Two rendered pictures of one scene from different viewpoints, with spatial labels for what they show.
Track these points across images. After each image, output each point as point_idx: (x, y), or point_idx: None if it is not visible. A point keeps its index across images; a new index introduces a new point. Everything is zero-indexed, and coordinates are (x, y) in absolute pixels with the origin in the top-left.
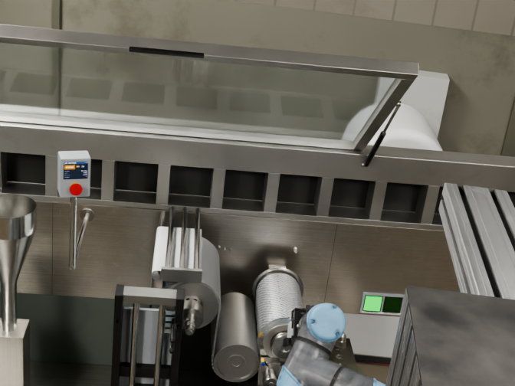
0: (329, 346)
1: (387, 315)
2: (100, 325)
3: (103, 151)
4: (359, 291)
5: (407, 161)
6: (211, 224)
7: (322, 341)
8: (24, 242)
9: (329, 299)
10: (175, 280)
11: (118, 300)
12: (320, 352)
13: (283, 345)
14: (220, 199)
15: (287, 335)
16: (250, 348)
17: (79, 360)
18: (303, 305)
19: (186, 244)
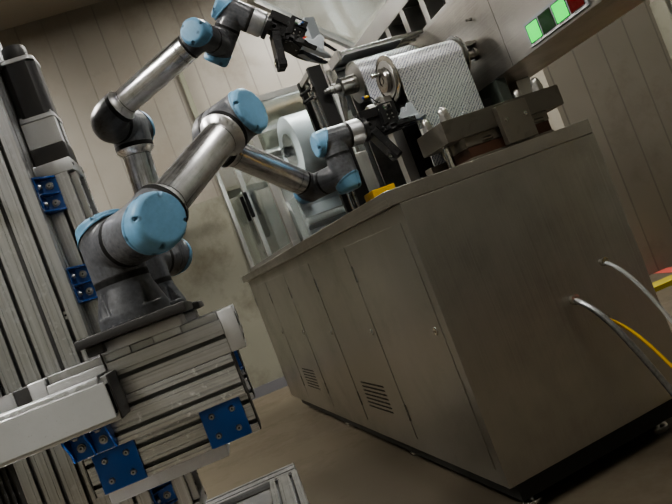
0: (219, 20)
1: (552, 35)
2: None
3: (382, 25)
4: (521, 26)
5: None
6: (431, 36)
7: (215, 19)
8: None
9: (510, 50)
10: (333, 66)
11: (298, 87)
12: (214, 26)
13: (296, 57)
14: (427, 13)
15: (377, 71)
16: (380, 97)
17: None
18: (500, 68)
19: (376, 49)
